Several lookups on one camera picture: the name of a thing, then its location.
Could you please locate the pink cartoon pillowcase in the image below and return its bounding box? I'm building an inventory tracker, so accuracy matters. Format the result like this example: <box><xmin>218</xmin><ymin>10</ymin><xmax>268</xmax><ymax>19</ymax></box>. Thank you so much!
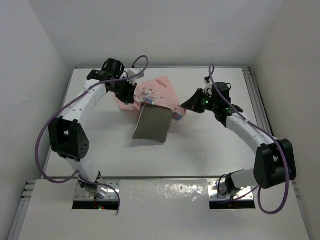
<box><xmin>113</xmin><ymin>76</ymin><xmax>187</xmax><ymax>122</ymax></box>

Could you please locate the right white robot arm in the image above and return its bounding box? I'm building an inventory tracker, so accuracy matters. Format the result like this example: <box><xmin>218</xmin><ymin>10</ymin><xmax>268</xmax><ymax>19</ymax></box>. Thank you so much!
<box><xmin>181</xmin><ymin>82</ymin><xmax>297</xmax><ymax>194</ymax></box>

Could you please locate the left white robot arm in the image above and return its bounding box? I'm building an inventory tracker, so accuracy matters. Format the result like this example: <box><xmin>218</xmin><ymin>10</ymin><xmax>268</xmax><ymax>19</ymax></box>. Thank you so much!
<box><xmin>48</xmin><ymin>58</ymin><xmax>141</xmax><ymax>193</ymax></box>

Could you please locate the white front cover board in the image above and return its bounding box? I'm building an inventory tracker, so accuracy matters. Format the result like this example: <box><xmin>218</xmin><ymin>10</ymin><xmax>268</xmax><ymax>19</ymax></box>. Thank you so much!
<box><xmin>19</xmin><ymin>179</ymin><xmax>309</xmax><ymax>240</ymax></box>

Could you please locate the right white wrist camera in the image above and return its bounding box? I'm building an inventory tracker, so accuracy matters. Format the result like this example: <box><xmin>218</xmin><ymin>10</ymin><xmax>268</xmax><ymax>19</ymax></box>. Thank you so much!
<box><xmin>203</xmin><ymin>76</ymin><xmax>212</xmax><ymax>95</ymax></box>

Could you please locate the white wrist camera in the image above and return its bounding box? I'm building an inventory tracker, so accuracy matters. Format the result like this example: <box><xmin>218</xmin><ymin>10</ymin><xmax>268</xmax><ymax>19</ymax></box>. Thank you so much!
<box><xmin>203</xmin><ymin>76</ymin><xmax>212</xmax><ymax>95</ymax></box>
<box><xmin>126</xmin><ymin>68</ymin><xmax>145</xmax><ymax>85</ymax></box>

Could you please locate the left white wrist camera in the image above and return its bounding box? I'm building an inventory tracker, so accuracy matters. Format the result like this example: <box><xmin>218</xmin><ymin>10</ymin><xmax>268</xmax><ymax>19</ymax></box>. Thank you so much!
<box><xmin>126</xmin><ymin>68</ymin><xmax>145</xmax><ymax>85</ymax></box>

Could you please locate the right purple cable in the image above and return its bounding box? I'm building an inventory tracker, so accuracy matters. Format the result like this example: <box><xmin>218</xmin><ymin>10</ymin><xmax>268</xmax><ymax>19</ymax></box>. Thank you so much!
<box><xmin>208</xmin><ymin>63</ymin><xmax>292</xmax><ymax>215</ymax></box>

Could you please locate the purple cable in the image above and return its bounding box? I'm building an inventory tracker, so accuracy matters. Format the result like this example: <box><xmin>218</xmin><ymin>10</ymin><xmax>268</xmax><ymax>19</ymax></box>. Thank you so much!
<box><xmin>208</xmin><ymin>63</ymin><xmax>292</xmax><ymax>215</ymax></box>
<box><xmin>34</xmin><ymin>55</ymin><xmax>150</xmax><ymax>215</ymax></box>

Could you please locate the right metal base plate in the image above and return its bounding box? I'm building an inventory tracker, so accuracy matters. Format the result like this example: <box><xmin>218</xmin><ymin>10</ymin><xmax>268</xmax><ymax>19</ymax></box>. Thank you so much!
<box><xmin>207</xmin><ymin>180</ymin><xmax>255</xmax><ymax>201</ymax></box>

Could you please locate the metal base plate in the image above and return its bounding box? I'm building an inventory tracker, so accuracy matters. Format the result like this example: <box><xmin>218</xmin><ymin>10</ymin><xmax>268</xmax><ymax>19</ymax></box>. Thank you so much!
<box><xmin>207</xmin><ymin>180</ymin><xmax>255</xmax><ymax>201</ymax></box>
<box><xmin>74</xmin><ymin>180</ymin><xmax>120</xmax><ymax>202</ymax></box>

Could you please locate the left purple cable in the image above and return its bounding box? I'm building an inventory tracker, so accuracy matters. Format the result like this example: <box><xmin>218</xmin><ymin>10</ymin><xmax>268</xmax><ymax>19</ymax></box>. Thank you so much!
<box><xmin>34</xmin><ymin>55</ymin><xmax>150</xmax><ymax>215</ymax></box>

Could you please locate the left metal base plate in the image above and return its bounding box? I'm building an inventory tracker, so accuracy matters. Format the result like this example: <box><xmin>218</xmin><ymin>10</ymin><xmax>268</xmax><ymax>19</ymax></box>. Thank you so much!
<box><xmin>74</xmin><ymin>180</ymin><xmax>120</xmax><ymax>202</ymax></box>

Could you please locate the left aluminium frame rail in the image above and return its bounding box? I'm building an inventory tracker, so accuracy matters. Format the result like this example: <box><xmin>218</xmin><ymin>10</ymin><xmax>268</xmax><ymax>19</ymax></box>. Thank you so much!
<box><xmin>8</xmin><ymin>180</ymin><xmax>36</xmax><ymax>240</ymax></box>

